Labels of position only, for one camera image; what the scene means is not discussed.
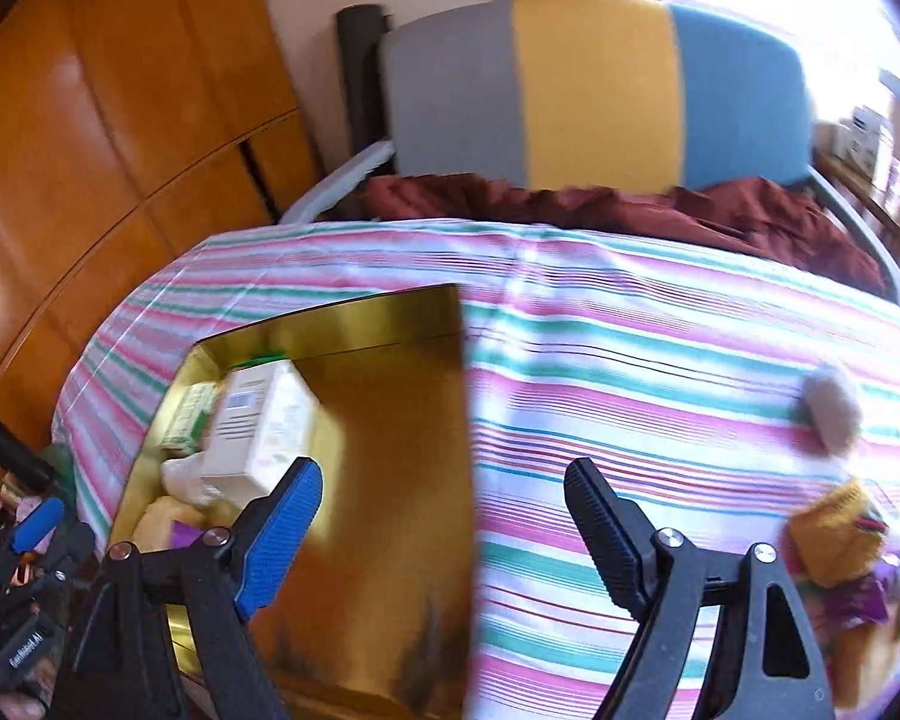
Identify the pale yellow packet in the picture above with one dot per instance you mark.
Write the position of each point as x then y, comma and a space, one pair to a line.
161, 521

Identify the yellow knitted cloth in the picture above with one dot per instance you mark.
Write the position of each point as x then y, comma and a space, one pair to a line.
832, 529

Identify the striped bed sheet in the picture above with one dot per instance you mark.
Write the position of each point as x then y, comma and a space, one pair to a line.
607, 360

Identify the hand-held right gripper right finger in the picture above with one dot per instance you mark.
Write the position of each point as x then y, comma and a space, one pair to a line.
607, 532

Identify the white carton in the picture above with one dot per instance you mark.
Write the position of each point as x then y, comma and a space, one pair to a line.
870, 136

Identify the gold lined gift box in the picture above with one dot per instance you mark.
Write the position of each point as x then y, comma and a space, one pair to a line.
390, 465

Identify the black tube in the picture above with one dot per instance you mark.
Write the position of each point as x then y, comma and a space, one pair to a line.
7, 442

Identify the maroon blanket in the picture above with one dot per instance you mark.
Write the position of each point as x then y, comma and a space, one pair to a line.
720, 214

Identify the small green label box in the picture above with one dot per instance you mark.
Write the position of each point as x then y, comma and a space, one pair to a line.
187, 416

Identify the grey yellow blue armchair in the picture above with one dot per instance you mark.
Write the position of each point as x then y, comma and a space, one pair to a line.
592, 90

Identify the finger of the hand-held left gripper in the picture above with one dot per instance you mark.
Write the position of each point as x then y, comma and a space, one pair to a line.
37, 523

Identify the white cardboard box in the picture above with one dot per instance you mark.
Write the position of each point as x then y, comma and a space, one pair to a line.
255, 427

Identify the purple wrapper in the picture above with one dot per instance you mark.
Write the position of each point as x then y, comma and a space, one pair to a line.
855, 600

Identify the wooden wardrobe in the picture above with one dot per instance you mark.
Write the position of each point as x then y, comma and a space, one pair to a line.
120, 127

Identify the white plastic-wrapped ball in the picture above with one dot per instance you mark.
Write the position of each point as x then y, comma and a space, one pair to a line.
832, 409

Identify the wooden side table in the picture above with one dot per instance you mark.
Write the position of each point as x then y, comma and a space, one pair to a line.
870, 195

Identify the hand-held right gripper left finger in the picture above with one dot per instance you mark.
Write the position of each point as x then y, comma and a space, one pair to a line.
281, 532

